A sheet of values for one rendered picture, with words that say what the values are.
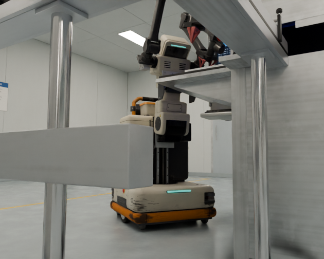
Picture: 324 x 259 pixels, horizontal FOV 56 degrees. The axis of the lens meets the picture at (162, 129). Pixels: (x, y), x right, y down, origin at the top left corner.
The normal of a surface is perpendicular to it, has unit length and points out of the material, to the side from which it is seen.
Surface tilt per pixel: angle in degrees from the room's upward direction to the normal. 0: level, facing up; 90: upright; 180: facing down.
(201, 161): 90
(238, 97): 90
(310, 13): 90
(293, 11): 90
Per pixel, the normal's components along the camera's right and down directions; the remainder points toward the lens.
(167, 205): 0.41, -0.07
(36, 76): 0.84, -0.04
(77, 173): -0.54, -0.07
